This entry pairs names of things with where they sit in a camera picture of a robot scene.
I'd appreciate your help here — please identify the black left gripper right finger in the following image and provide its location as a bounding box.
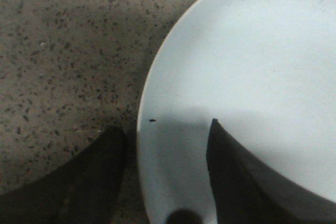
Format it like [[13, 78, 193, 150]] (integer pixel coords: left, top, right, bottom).
[[206, 119, 335, 223]]

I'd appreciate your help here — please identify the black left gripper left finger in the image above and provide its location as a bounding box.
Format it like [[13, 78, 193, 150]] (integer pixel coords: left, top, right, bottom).
[[1, 126, 128, 223]]

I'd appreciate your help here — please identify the white round plate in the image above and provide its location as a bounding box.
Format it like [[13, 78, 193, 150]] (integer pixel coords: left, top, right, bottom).
[[137, 0, 335, 223]]

